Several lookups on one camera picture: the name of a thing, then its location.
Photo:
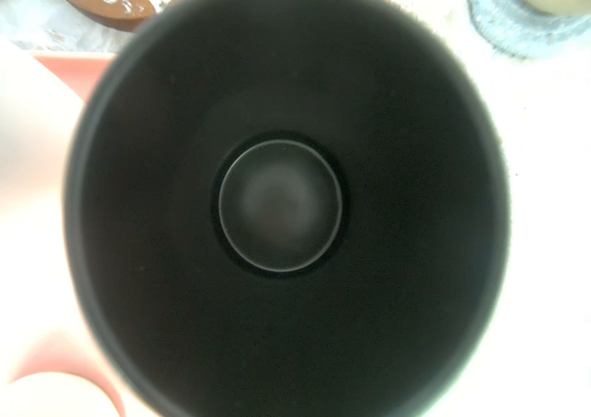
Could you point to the black mug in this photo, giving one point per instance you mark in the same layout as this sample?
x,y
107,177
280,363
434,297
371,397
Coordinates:
x,y
286,208

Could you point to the dark brown round coaster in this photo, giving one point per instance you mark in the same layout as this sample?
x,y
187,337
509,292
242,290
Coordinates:
x,y
123,15

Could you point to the red interior mug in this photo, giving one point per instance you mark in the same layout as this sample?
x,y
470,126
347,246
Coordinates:
x,y
55,395

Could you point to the light blue woven coaster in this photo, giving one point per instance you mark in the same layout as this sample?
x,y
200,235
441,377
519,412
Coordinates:
x,y
529,29

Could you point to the cream mug back row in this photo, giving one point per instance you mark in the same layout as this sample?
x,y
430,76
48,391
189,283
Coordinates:
x,y
38,114

